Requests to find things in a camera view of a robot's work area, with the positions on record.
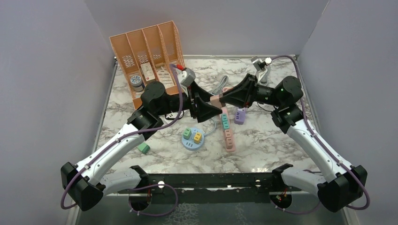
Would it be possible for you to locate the white red box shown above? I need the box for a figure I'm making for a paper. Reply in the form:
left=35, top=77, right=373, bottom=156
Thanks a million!
left=140, top=62, right=156, bottom=83

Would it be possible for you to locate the coiled light blue cable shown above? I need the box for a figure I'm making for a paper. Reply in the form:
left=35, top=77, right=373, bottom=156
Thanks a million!
left=203, top=118, right=217, bottom=136

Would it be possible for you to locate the teal usb charger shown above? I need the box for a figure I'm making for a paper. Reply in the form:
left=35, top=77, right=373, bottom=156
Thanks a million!
left=220, top=113, right=228, bottom=122
left=222, top=121, right=230, bottom=130

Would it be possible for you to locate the orange desk file organizer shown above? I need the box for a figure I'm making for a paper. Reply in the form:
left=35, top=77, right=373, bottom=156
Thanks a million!
left=109, top=21, right=184, bottom=108

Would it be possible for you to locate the round blue power strip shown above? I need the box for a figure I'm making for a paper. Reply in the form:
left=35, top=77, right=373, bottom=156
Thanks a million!
left=181, top=127, right=205, bottom=151

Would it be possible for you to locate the white power strip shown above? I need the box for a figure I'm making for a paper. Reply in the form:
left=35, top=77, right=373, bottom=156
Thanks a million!
left=164, top=111, right=184, bottom=121

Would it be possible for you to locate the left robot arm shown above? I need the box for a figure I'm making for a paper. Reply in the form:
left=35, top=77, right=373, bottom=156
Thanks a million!
left=60, top=82, right=222, bottom=211

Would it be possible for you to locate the green usb charger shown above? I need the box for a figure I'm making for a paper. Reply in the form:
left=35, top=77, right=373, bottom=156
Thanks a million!
left=183, top=127, right=192, bottom=140

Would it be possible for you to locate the grey cable bundle right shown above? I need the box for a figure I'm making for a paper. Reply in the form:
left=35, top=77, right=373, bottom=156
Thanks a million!
left=256, top=67, right=271, bottom=86

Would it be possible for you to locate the pink usb charger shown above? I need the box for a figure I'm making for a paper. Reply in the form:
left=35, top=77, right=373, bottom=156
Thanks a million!
left=224, top=129, right=232, bottom=139
left=225, top=138, right=234, bottom=149
left=210, top=95, right=225, bottom=109

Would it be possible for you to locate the grey cable bundle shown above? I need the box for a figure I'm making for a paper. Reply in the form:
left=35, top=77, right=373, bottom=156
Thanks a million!
left=208, top=75, right=229, bottom=95
left=256, top=67, right=271, bottom=86

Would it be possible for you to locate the grey cable bundle left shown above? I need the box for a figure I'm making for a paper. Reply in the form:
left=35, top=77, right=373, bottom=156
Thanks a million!
left=208, top=75, right=229, bottom=95

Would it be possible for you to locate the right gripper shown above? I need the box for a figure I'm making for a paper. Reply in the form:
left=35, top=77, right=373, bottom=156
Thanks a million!
left=221, top=73, right=283, bottom=107

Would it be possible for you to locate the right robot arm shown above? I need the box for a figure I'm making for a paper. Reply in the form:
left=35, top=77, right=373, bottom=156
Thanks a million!
left=216, top=74, right=370, bottom=212

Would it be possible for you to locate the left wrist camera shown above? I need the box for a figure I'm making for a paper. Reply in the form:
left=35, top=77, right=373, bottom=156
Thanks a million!
left=178, top=68, right=196, bottom=87

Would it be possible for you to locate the green charger left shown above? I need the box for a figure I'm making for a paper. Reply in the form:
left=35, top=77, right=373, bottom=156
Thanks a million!
left=138, top=142, right=151, bottom=154

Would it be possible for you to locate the round tin in organizer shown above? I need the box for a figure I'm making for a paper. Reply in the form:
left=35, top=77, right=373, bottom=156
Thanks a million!
left=130, top=75, right=145, bottom=92

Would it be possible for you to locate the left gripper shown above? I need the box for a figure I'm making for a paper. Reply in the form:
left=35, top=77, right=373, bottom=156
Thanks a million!
left=157, top=80, right=223, bottom=122

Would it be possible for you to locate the pink power strip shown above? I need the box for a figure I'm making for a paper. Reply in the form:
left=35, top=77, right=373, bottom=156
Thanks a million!
left=220, top=106, right=236, bottom=152

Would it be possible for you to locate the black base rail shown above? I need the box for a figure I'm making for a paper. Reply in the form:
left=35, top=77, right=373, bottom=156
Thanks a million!
left=119, top=172, right=298, bottom=204

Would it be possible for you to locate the purple power strip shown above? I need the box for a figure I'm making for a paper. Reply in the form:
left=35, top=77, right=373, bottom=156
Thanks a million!
left=234, top=108, right=246, bottom=125

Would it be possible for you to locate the yellow usb charger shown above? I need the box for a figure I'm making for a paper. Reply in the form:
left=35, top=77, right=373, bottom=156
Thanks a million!
left=193, top=132, right=202, bottom=144

